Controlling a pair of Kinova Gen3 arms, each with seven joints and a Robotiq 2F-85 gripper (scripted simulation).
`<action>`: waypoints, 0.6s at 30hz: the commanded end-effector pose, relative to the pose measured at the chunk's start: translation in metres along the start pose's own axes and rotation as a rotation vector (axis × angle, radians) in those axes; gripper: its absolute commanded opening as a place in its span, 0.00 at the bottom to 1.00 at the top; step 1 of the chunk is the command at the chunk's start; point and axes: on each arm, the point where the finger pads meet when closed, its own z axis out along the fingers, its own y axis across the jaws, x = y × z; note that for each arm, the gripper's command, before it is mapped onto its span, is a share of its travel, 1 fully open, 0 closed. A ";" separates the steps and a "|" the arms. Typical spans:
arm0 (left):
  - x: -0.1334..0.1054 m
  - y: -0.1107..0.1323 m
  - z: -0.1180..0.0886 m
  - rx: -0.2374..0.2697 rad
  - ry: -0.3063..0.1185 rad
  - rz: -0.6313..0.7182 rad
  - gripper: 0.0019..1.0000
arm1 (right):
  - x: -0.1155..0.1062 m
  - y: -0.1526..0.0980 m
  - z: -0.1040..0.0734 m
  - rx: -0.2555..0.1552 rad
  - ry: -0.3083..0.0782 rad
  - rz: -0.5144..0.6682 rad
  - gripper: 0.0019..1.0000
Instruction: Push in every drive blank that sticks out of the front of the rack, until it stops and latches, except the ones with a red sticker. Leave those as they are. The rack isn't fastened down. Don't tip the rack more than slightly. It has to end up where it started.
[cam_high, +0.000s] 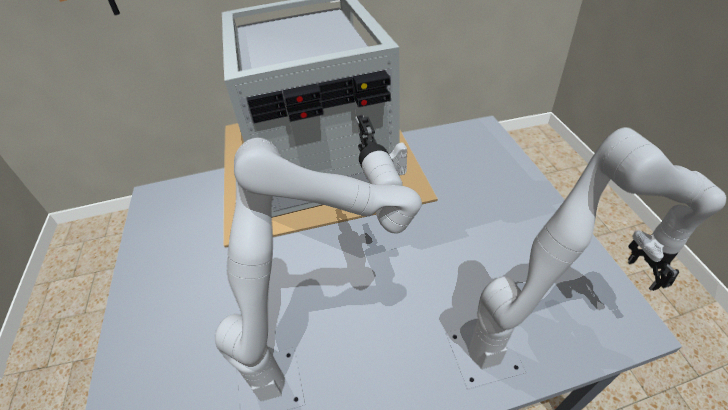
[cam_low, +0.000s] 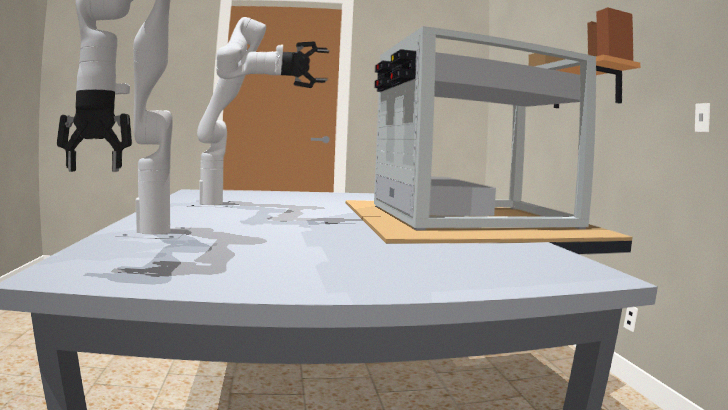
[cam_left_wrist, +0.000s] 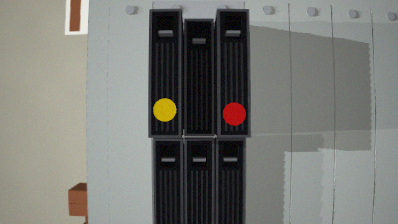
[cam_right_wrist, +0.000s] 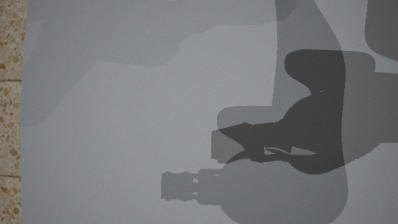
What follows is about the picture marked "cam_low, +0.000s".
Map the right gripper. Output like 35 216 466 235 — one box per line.
57 90 132 172

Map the tan wooden board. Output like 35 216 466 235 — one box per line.
345 200 632 243

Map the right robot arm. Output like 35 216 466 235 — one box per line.
76 0 173 235

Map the grey metal rack frame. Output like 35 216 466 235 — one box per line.
374 26 596 230

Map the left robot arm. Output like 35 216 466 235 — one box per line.
197 17 283 205

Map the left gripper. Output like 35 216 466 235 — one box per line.
281 41 329 88

